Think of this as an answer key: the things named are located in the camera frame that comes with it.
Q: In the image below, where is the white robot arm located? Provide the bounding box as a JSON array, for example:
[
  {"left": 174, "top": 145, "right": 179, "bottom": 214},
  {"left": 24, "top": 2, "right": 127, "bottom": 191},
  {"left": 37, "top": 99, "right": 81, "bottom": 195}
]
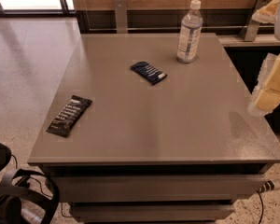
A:
[{"left": 247, "top": 0, "right": 280, "bottom": 117}]

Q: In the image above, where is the clear plastic water bottle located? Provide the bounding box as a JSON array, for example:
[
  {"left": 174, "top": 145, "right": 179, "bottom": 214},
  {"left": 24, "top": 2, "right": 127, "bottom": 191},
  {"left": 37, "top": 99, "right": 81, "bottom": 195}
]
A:
[{"left": 176, "top": 0, "right": 203, "bottom": 63}]

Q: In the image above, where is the black rxbar chocolate wrapper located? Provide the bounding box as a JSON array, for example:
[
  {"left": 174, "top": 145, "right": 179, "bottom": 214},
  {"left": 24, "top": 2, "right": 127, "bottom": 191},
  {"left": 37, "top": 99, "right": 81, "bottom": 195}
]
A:
[{"left": 47, "top": 95, "right": 92, "bottom": 137}]

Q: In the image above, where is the lower grey drawer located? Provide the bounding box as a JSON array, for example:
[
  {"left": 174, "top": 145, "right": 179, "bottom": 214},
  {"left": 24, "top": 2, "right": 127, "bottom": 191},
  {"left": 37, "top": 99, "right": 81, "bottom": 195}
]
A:
[{"left": 71, "top": 205, "right": 234, "bottom": 223}]

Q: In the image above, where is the right metal wall bracket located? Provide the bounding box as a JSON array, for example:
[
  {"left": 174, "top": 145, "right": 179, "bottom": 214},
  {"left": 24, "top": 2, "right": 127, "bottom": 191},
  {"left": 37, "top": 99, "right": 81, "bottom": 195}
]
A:
[{"left": 240, "top": 0, "right": 271, "bottom": 42}]

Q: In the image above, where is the grey drawer cabinet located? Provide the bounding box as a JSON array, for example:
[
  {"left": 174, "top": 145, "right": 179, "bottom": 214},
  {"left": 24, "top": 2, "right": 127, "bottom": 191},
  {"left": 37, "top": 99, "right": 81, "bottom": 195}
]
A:
[{"left": 27, "top": 32, "right": 280, "bottom": 224}]

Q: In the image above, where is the metal wall bracket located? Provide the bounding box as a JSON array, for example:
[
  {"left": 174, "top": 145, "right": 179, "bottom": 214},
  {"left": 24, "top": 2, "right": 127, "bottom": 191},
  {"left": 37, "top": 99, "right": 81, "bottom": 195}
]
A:
[
  {"left": 240, "top": 0, "right": 271, "bottom": 42},
  {"left": 114, "top": 0, "right": 128, "bottom": 34}
]

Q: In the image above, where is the blue snack bar wrapper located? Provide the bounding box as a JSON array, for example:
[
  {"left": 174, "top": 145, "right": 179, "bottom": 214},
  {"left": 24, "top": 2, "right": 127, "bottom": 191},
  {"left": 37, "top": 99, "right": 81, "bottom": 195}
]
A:
[{"left": 130, "top": 62, "right": 167, "bottom": 86}]

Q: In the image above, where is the white striped power strip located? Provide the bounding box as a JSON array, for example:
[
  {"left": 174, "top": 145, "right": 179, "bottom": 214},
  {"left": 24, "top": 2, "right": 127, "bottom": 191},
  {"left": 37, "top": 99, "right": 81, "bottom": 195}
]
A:
[{"left": 258, "top": 179, "right": 280, "bottom": 193}]

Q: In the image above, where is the grey drawer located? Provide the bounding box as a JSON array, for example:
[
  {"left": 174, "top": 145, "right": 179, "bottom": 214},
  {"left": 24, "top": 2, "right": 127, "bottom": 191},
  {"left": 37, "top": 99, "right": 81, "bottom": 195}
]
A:
[
  {"left": 54, "top": 175, "right": 266, "bottom": 203},
  {"left": 71, "top": 205, "right": 234, "bottom": 223}
]

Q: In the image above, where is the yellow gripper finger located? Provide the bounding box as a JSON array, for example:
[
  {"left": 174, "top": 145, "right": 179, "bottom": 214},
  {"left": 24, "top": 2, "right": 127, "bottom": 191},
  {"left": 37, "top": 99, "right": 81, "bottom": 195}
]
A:
[
  {"left": 252, "top": 0, "right": 280, "bottom": 24},
  {"left": 247, "top": 53, "right": 280, "bottom": 116}
]

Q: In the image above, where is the black cable on floor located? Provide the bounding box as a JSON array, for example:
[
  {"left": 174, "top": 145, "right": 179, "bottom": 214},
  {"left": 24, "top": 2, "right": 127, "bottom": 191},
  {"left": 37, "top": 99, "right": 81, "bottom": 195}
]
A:
[{"left": 256, "top": 190, "right": 265, "bottom": 224}]

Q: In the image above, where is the left metal wall bracket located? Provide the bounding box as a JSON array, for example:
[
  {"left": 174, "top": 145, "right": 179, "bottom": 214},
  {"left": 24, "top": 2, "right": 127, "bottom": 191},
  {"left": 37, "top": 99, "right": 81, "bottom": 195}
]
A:
[{"left": 114, "top": 0, "right": 128, "bottom": 34}]

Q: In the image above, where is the upper grey drawer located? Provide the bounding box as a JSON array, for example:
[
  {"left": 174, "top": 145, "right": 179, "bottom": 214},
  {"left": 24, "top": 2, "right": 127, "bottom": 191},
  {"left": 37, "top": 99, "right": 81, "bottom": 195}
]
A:
[{"left": 54, "top": 175, "right": 266, "bottom": 203}]

